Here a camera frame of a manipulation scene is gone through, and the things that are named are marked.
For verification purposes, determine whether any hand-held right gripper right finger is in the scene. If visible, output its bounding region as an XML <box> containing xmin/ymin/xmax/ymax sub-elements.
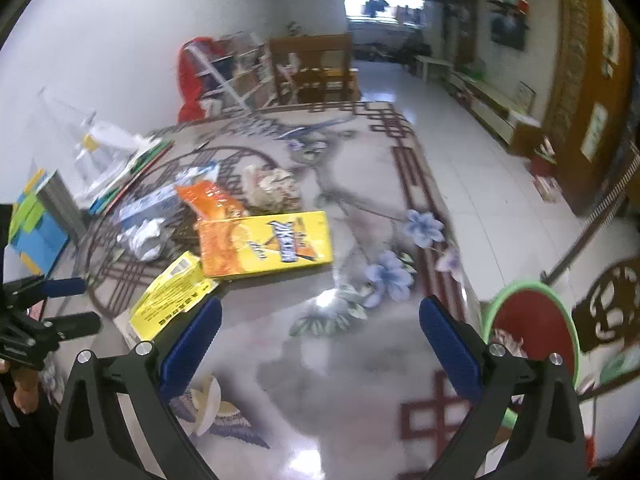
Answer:
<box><xmin>419</xmin><ymin>296</ymin><xmax>588</xmax><ymax>480</ymax></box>

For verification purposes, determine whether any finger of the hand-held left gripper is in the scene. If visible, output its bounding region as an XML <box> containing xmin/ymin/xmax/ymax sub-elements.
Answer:
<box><xmin>2</xmin><ymin>276</ymin><xmax>87</xmax><ymax>308</ymax></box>
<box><xmin>42</xmin><ymin>311</ymin><xmax>102</xmax><ymax>343</ymax></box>

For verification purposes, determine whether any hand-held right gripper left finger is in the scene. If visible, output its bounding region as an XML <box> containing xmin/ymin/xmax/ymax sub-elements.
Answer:
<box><xmin>52</xmin><ymin>296</ymin><xmax>223</xmax><ymax>480</ymax></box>

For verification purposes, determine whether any red basin with green rim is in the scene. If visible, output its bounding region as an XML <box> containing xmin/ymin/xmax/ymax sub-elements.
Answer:
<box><xmin>481</xmin><ymin>281</ymin><xmax>582</xmax><ymax>398</ymax></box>

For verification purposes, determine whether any blue white snack bag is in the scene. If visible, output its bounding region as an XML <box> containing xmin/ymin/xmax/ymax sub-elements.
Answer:
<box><xmin>176</xmin><ymin>161</ymin><xmax>222</xmax><ymax>187</ymax></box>

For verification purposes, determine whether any person's left hand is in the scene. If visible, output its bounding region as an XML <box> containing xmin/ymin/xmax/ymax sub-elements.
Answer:
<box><xmin>12</xmin><ymin>367</ymin><xmax>42</xmax><ymax>414</ymax></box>

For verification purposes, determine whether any yellow flattened carton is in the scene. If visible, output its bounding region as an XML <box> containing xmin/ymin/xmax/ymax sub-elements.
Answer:
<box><xmin>129</xmin><ymin>251</ymin><xmax>220</xmax><ymax>342</ymax></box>

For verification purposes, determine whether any peach printed snack bag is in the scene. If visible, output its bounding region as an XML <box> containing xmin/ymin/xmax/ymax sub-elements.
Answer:
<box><xmin>492</xmin><ymin>329</ymin><xmax>527</xmax><ymax>361</ymax></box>

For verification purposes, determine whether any blue book stand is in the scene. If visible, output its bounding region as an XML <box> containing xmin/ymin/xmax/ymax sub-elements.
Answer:
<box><xmin>9</xmin><ymin>167</ymin><xmax>72</xmax><ymax>277</ymax></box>

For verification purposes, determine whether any steel tumbler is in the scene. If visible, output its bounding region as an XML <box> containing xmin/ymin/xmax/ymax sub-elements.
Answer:
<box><xmin>37</xmin><ymin>169</ymin><xmax>90</xmax><ymax>242</ymax></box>

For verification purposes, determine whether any crumpled white paper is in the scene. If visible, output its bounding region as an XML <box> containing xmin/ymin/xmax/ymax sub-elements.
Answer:
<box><xmin>119</xmin><ymin>219</ymin><xmax>167</xmax><ymax>262</ymax></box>

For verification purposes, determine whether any blue white toothpaste box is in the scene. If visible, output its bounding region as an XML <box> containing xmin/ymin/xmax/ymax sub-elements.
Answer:
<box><xmin>119</xmin><ymin>194</ymin><xmax>182</xmax><ymax>227</ymax></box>

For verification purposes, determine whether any yellow carton box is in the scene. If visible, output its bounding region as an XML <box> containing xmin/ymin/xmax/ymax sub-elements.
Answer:
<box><xmin>196</xmin><ymin>210</ymin><xmax>334</xmax><ymax>279</ymax></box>

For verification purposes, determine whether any stack of thin books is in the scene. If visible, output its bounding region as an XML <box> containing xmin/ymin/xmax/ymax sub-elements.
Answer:
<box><xmin>89</xmin><ymin>135</ymin><xmax>176</xmax><ymax>217</ymax></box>

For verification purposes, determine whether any orange snack bag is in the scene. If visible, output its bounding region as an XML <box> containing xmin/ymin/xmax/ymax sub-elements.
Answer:
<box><xmin>174</xmin><ymin>181</ymin><xmax>249</xmax><ymax>222</ymax></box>

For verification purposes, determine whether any white desk lamp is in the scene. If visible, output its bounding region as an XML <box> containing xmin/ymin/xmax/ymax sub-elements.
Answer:
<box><xmin>39</xmin><ymin>87</ymin><xmax>147</xmax><ymax>197</ymax></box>

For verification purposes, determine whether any carved wooden chair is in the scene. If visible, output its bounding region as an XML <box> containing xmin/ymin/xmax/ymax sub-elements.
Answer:
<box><xmin>570</xmin><ymin>255</ymin><xmax>640</xmax><ymax>401</ymax></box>

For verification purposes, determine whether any crumpled colourful paper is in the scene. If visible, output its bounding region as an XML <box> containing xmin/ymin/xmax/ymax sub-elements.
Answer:
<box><xmin>241</xmin><ymin>164</ymin><xmax>302</xmax><ymax>212</ymax></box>

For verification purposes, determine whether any beaded rod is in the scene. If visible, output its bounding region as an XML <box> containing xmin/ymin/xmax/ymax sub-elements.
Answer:
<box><xmin>541</xmin><ymin>156</ymin><xmax>640</xmax><ymax>282</ymax></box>

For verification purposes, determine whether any red cloth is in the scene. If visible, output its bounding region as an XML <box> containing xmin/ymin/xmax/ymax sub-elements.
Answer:
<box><xmin>176</xmin><ymin>36</ymin><xmax>217</xmax><ymax>122</ymax></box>

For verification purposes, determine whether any low television cabinet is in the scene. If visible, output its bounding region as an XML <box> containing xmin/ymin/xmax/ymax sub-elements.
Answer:
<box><xmin>449</xmin><ymin>66</ymin><xmax>544</xmax><ymax>155</ymax></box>

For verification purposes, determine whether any white step ladder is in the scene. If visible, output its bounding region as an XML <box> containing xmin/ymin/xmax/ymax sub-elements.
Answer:
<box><xmin>185</xmin><ymin>41</ymin><xmax>252</xmax><ymax>112</ymax></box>

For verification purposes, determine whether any white low table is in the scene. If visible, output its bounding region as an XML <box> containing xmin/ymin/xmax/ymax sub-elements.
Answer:
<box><xmin>414</xmin><ymin>55</ymin><xmax>454</xmax><ymax>82</ymax></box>

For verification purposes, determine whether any white book rack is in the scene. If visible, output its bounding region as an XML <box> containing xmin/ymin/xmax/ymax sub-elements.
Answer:
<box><xmin>220</xmin><ymin>31</ymin><xmax>274</xmax><ymax>107</ymax></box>

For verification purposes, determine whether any wooden dining chair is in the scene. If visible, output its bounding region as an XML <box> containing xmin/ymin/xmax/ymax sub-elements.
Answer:
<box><xmin>269</xmin><ymin>34</ymin><xmax>360</xmax><ymax>105</ymax></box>

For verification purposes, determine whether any short wall scroll picture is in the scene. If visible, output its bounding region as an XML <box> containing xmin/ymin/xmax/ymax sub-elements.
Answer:
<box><xmin>581</xmin><ymin>104</ymin><xmax>609</xmax><ymax>162</ymax></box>

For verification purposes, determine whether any wall television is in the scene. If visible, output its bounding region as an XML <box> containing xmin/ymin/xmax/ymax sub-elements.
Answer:
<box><xmin>489</xmin><ymin>9</ymin><xmax>529</xmax><ymax>52</ymax></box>

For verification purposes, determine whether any long wall scroll picture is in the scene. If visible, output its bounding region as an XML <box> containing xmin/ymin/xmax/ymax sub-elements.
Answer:
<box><xmin>601</xmin><ymin>6</ymin><xmax>622</xmax><ymax>64</ymax></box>

